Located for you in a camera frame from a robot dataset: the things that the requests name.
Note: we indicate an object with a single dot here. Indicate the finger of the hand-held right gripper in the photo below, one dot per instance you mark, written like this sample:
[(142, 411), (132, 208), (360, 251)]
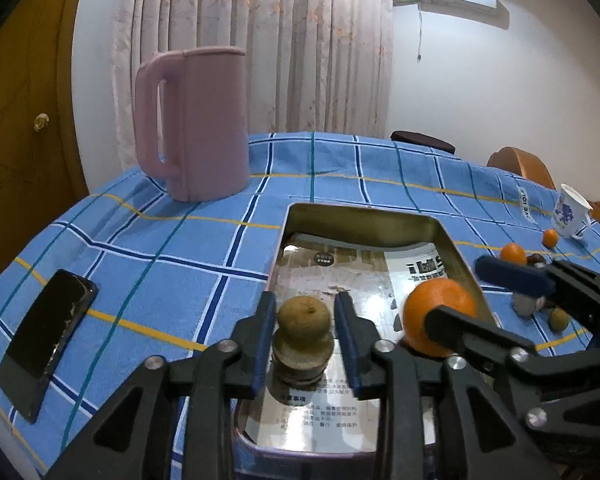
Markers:
[(480, 332), (515, 277)]

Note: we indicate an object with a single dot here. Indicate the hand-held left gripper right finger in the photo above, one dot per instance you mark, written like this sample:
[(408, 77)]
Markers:
[(349, 350)]

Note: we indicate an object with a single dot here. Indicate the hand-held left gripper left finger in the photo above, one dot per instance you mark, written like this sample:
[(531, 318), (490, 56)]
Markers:
[(261, 350)]

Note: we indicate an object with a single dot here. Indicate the brown kiwi fruit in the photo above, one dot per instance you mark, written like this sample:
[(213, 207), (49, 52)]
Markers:
[(304, 316)]

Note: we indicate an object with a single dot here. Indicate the large orange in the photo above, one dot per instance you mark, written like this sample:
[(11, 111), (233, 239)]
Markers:
[(437, 297)]

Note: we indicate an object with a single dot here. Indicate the rectangular metal tin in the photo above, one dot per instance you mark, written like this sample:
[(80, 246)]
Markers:
[(360, 227)]

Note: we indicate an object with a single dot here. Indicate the small orange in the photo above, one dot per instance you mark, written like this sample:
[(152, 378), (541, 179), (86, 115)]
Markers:
[(550, 238), (513, 253)]

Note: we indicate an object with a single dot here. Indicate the dark brown chestnut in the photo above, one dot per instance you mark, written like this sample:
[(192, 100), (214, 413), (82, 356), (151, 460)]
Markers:
[(535, 260)]

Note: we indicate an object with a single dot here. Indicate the small grey round object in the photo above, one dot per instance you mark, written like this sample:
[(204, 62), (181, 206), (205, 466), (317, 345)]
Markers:
[(526, 306)]

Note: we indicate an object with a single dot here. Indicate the white cup with blue print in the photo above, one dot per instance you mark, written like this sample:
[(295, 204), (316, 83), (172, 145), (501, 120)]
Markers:
[(571, 217)]

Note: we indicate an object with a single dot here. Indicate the wooden chair back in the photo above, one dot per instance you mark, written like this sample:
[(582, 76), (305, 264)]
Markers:
[(522, 165)]

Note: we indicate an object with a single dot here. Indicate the blue plaid tablecloth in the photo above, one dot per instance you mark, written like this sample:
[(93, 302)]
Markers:
[(170, 255)]

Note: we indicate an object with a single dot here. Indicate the dark round stool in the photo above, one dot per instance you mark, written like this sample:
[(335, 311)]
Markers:
[(422, 141)]

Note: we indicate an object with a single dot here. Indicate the black smartphone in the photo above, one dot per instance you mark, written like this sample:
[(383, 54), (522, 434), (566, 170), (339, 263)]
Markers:
[(45, 332)]

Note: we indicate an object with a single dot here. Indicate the pink plastic jug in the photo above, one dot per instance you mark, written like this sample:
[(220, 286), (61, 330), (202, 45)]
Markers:
[(205, 125)]

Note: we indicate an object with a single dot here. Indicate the white air conditioner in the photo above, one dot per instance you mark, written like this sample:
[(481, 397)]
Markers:
[(460, 0)]

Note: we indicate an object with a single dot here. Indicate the floral pleated curtain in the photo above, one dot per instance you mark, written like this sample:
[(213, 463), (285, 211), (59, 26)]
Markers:
[(260, 35)]

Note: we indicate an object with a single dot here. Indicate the brass door knob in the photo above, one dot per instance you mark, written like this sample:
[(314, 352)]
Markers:
[(41, 121)]

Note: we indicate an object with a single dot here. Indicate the wooden door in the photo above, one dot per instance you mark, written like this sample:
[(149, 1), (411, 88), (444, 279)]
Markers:
[(25, 110)]

